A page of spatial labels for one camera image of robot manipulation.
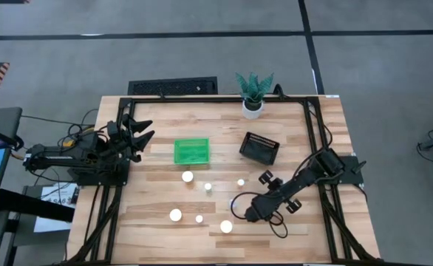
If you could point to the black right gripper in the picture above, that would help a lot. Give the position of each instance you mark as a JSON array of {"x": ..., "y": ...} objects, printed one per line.
[{"x": 277, "y": 194}]

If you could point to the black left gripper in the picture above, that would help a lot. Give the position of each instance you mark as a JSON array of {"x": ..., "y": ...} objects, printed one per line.
[{"x": 124, "y": 146}]

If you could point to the large white ball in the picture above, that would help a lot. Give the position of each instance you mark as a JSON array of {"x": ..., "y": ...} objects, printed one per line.
[
  {"x": 175, "y": 215},
  {"x": 226, "y": 226}
]

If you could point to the small white ball bottom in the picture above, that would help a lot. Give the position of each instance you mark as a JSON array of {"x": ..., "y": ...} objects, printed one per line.
[{"x": 199, "y": 218}]

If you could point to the black plastic mesh bin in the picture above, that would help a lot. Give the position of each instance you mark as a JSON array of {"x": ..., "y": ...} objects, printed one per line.
[{"x": 259, "y": 149}]

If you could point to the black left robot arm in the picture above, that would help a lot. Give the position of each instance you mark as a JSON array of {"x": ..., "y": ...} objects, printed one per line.
[{"x": 50, "y": 153}]

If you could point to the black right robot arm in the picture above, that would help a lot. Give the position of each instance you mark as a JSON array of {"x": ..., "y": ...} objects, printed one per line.
[{"x": 312, "y": 173}]

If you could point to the green plastic mesh bin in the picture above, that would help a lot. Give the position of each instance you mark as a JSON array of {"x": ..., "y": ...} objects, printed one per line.
[{"x": 190, "y": 151}]

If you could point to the black keyboard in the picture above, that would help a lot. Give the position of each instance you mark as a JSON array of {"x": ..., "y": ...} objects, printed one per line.
[{"x": 172, "y": 86}]

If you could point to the white plant pot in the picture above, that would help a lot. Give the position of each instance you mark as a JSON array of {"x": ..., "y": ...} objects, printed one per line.
[{"x": 251, "y": 114}]

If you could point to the white printed paper sheet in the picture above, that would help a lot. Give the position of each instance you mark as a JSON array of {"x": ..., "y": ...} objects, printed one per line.
[{"x": 59, "y": 194}]

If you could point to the green artificial plant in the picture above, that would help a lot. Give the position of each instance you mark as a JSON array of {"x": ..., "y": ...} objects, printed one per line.
[{"x": 253, "y": 88}]

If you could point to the plain white paper sheet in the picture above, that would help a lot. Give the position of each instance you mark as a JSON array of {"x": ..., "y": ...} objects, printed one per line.
[{"x": 50, "y": 225}]

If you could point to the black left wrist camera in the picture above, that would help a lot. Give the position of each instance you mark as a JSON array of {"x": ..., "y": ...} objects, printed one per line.
[{"x": 113, "y": 130}]

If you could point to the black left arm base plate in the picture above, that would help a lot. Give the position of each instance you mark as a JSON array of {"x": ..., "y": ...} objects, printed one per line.
[{"x": 91, "y": 180}]

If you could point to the black aluminium table frame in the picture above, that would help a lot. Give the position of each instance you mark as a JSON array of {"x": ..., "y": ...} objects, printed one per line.
[{"x": 201, "y": 99}]

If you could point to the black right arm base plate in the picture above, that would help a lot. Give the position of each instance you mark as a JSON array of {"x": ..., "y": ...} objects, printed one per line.
[{"x": 349, "y": 173}]

